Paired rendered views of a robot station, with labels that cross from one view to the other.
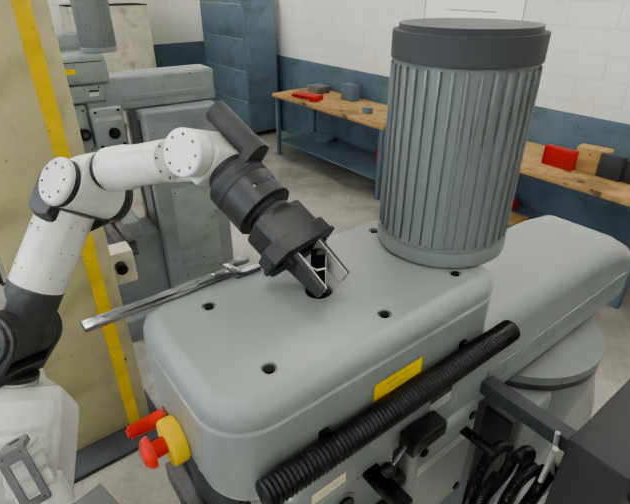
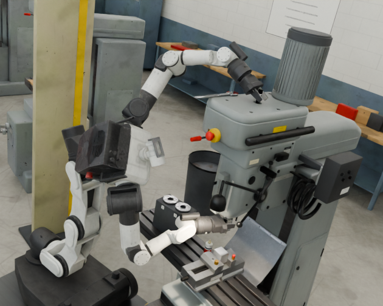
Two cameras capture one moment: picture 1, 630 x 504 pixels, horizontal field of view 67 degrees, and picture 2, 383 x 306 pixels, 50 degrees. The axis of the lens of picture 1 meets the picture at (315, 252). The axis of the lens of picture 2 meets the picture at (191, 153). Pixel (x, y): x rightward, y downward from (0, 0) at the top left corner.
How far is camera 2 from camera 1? 1.29 m
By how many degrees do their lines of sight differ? 8
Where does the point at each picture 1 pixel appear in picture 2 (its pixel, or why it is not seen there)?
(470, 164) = (306, 71)
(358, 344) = (272, 112)
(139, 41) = not seen: outside the picture
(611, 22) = not seen: outside the picture
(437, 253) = (293, 99)
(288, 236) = (253, 82)
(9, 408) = (140, 133)
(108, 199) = (182, 68)
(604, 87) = (377, 73)
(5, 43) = not seen: outside the picture
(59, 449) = not seen: hidden behind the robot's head
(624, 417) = (343, 156)
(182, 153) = (224, 54)
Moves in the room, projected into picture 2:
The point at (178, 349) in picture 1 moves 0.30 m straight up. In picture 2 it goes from (224, 105) to (241, 32)
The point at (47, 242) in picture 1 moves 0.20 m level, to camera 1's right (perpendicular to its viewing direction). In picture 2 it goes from (160, 78) to (203, 85)
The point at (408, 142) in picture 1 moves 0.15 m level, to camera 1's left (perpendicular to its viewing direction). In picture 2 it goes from (289, 62) to (257, 57)
